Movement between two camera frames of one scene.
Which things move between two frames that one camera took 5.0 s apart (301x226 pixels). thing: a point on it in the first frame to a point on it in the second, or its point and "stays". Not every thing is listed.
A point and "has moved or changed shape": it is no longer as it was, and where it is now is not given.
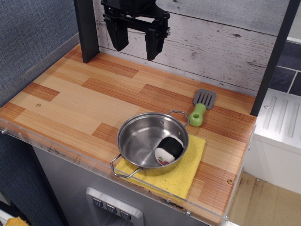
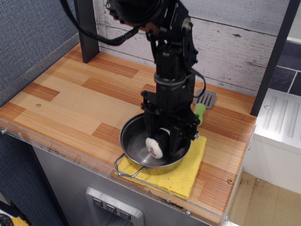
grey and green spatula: x=202 y=99 stays
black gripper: x=139 y=15 to x=178 y=84
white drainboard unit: x=275 y=154 stays
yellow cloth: x=178 y=181 stays
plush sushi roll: x=169 y=149 has moved or changed shape
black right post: x=274 y=56 stays
